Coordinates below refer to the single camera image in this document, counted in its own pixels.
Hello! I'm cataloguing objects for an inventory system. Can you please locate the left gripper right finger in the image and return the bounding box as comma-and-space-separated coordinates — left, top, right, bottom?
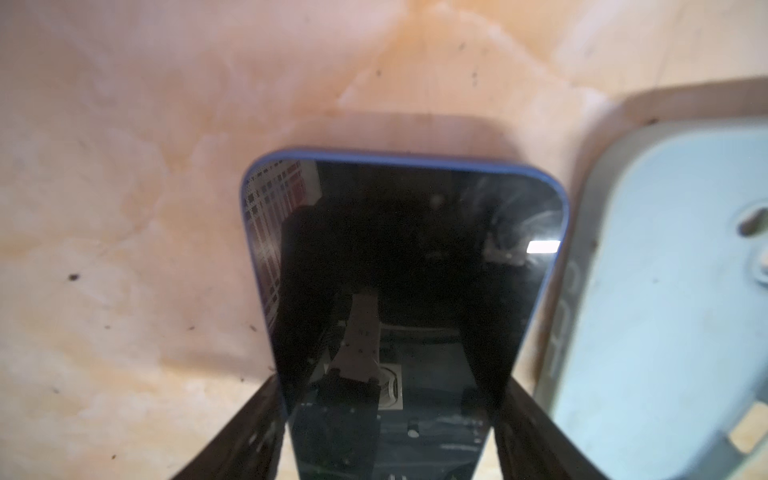
493, 379, 606, 480

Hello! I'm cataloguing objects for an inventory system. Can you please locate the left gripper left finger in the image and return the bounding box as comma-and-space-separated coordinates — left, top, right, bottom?
173, 374, 286, 480

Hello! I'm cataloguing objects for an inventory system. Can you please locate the blue case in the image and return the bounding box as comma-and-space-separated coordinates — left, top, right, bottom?
535, 117, 767, 479

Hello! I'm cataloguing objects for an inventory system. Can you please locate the black phone horizontal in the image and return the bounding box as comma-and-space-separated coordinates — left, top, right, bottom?
240, 149, 569, 479

